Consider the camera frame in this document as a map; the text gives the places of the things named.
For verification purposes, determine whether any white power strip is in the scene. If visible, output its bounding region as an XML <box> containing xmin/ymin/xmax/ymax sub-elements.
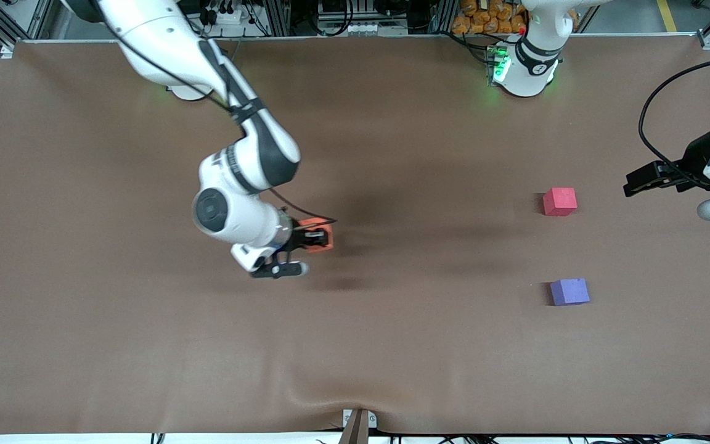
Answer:
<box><xmin>203</xmin><ymin>5</ymin><xmax>245</xmax><ymax>25</ymax></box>

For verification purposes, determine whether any white terminal block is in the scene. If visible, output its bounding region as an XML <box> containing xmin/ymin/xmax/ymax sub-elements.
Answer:
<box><xmin>341</xmin><ymin>23</ymin><xmax>409</xmax><ymax>36</ymax></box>

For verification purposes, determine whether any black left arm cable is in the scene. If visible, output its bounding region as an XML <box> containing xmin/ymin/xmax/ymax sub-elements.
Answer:
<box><xmin>639</xmin><ymin>49</ymin><xmax>710</xmax><ymax>186</ymax></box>

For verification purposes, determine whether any orange foam block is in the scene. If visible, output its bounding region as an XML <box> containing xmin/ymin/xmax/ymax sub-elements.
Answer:
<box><xmin>298</xmin><ymin>218</ymin><xmax>335</xmax><ymax>253</ymax></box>

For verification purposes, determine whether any brown table mat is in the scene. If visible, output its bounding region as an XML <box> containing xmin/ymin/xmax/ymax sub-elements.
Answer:
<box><xmin>0</xmin><ymin>34</ymin><xmax>710</xmax><ymax>435</ymax></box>

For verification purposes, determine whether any red foam block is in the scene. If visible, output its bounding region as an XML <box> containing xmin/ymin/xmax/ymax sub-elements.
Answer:
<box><xmin>542</xmin><ymin>187</ymin><xmax>578</xmax><ymax>217</ymax></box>

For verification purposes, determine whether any orange packets pile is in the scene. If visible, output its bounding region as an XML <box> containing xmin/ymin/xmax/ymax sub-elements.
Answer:
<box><xmin>452</xmin><ymin>0</ymin><xmax>528</xmax><ymax>35</ymax></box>

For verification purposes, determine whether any purple foam block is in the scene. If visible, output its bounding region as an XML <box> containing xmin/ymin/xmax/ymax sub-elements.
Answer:
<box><xmin>550</xmin><ymin>278</ymin><xmax>590</xmax><ymax>306</ymax></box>

